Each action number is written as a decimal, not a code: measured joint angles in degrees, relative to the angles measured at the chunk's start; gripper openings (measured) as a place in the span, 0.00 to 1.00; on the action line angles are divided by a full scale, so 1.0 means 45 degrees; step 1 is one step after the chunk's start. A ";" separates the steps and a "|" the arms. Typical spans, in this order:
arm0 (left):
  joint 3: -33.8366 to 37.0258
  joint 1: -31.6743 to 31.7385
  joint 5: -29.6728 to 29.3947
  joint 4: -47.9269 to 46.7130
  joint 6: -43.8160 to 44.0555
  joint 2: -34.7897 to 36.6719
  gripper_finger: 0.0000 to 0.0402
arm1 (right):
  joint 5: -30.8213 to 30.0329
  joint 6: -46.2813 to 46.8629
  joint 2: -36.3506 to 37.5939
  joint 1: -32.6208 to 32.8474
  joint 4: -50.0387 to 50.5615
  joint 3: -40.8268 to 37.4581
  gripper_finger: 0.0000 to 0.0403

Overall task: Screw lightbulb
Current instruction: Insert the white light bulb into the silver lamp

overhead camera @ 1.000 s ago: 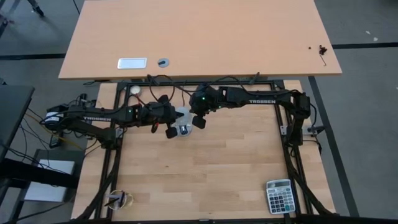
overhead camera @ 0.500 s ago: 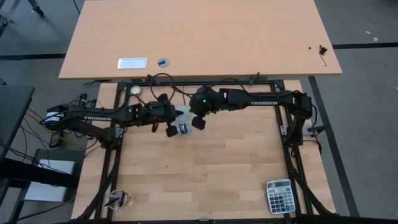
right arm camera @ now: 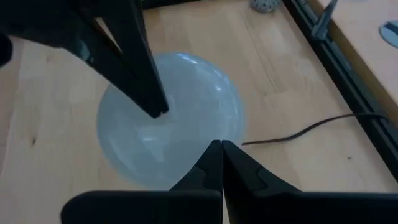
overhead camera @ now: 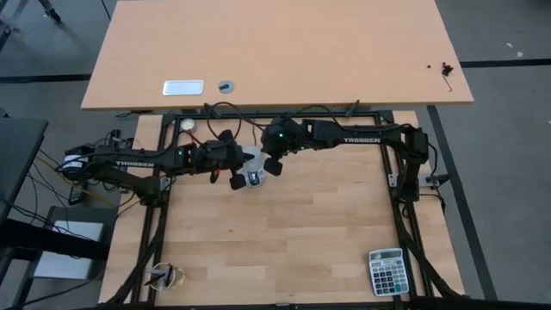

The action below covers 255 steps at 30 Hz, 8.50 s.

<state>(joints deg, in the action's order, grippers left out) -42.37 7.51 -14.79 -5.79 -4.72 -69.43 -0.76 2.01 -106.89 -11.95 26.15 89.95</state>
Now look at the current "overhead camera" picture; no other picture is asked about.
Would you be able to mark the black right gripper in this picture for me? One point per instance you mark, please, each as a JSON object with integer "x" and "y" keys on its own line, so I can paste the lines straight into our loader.
{"x": 282, "y": 140}

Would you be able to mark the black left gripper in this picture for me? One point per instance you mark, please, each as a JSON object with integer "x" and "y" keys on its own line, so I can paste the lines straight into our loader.
{"x": 221, "y": 157}

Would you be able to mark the white flood lightbulb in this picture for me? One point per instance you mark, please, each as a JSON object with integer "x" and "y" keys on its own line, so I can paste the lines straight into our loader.
{"x": 258, "y": 165}

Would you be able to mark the chrome lamp socket clear base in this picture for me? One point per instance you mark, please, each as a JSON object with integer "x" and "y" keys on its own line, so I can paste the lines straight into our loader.
{"x": 255, "y": 178}

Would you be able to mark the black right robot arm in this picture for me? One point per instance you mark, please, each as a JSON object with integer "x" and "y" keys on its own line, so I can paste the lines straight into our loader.
{"x": 361, "y": 138}

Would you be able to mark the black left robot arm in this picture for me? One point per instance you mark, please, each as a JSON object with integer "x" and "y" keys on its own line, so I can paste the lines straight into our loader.
{"x": 133, "y": 163}

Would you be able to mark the grey desk grommet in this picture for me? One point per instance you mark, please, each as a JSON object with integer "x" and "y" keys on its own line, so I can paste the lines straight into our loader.
{"x": 226, "y": 86}

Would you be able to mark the silver rectangular plate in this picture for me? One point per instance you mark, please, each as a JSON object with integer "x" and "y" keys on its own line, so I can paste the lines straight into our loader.
{"x": 183, "y": 87}

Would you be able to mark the black desk clamp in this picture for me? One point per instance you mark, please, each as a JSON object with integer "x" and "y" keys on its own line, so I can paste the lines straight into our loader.
{"x": 352, "y": 108}

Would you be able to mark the light wood desk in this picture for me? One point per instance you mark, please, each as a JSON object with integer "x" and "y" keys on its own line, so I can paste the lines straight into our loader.
{"x": 280, "y": 51}

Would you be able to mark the black power adapter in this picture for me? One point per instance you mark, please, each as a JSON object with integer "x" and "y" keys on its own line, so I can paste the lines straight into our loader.
{"x": 76, "y": 196}

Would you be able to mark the silver desk calculator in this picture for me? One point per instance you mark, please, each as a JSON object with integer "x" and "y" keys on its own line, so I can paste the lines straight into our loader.
{"x": 388, "y": 272}

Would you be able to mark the black allen key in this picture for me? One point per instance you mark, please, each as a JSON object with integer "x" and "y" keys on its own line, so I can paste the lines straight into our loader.
{"x": 448, "y": 84}

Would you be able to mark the white box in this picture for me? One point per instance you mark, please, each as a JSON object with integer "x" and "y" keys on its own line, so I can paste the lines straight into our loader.
{"x": 69, "y": 254}

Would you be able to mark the black side desk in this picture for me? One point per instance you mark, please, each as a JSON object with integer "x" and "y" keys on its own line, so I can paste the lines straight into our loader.
{"x": 19, "y": 159}

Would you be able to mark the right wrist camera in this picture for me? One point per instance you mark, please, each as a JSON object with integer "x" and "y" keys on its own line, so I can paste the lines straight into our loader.
{"x": 286, "y": 123}

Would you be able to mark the black aluminium table frame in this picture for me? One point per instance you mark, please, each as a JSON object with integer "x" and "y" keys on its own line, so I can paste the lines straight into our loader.
{"x": 366, "y": 115}

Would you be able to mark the grey metal bracket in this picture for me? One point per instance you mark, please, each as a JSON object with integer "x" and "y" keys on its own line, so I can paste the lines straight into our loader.
{"x": 432, "y": 180}

